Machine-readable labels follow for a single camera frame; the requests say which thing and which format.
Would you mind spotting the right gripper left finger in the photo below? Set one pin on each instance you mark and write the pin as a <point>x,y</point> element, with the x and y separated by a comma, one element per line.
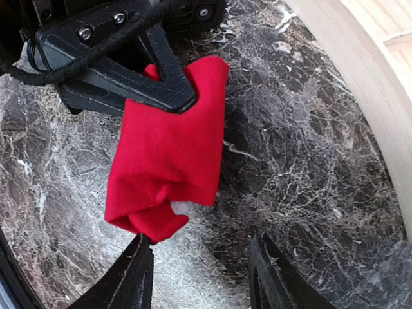
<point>127,284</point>

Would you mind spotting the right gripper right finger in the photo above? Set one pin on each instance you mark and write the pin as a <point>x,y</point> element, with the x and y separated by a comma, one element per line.
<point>274,282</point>

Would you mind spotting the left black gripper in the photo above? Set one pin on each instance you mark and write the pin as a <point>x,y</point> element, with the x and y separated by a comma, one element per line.
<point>144,67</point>

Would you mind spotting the red sock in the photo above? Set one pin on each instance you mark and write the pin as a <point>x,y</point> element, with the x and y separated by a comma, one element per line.
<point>163,157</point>

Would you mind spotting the wooden compartment tray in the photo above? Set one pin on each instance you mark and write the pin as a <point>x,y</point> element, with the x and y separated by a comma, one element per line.
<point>369,42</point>

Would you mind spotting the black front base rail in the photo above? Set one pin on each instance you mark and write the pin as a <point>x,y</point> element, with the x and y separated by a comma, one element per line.
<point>16,291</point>

